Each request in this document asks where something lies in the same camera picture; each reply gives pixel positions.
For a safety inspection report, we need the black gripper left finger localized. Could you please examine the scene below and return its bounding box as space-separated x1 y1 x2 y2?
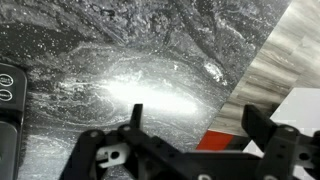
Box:
59 103 188 180

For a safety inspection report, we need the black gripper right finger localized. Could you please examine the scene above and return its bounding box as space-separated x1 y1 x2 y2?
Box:
241 104 320 180

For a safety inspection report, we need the black digital scale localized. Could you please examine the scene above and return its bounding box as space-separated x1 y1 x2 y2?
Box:
0 62 28 180

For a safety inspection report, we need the red object on floor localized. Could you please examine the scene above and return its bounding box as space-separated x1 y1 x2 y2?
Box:
195 129 236 152

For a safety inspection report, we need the white cabinet panel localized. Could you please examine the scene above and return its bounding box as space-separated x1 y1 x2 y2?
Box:
243 87 320 180

